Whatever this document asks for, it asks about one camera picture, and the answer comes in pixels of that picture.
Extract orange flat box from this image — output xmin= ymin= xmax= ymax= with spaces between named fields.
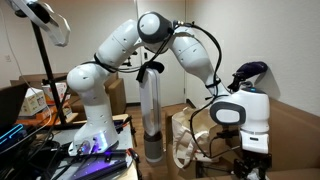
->
xmin=16 ymin=105 xmax=73 ymax=127

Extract black laptop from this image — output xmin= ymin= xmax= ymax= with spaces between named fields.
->
xmin=0 ymin=82 xmax=30 ymax=134

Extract black panel purple light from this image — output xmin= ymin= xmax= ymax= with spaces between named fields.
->
xmin=59 ymin=149 xmax=133 ymax=180

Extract white box red print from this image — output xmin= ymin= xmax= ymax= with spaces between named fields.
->
xmin=41 ymin=81 xmax=72 ymax=105

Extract black clamp red handle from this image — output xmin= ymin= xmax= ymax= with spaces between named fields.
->
xmin=126 ymin=148 xmax=143 ymax=180

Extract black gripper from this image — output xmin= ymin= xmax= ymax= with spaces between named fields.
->
xmin=242 ymin=151 xmax=273 ymax=180

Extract black cable tangle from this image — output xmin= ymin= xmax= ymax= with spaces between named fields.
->
xmin=0 ymin=139 xmax=78 ymax=180

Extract white tripod mounted bracket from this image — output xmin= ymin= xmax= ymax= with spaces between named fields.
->
xmin=6 ymin=0 xmax=72 ymax=48

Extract white cardboard box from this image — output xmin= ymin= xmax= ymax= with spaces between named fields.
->
xmin=18 ymin=87 xmax=48 ymax=117

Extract purple golf bag hood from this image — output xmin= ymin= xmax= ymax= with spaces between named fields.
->
xmin=228 ymin=61 xmax=269 ymax=93

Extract robot mounting table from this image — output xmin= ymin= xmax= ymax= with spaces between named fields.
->
xmin=33 ymin=113 xmax=139 ymax=180

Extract brown sofa with armrest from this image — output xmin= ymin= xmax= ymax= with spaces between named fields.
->
xmin=165 ymin=96 xmax=320 ymax=180

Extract white bladeless tower fan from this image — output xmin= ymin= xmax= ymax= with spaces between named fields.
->
xmin=138 ymin=68 xmax=165 ymax=164

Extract black box blue light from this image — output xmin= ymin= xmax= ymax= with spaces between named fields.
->
xmin=0 ymin=123 xmax=27 ymax=147

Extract white door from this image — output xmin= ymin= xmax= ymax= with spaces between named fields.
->
xmin=136 ymin=0 xmax=186 ymax=108

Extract cream canvas tote bag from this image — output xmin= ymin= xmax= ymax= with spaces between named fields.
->
xmin=171 ymin=107 xmax=242 ymax=169

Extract black tripod pole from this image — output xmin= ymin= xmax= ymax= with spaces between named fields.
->
xmin=29 ymin=21 xmax=68 ymax=127

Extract black cap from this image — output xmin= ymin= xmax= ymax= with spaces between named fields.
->
xmin=135 ymin=60 xmax=166 ymax=84

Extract cardboard boxes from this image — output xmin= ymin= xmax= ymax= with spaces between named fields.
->
xmin=9 ymin=69 xmax=128 ymax=117

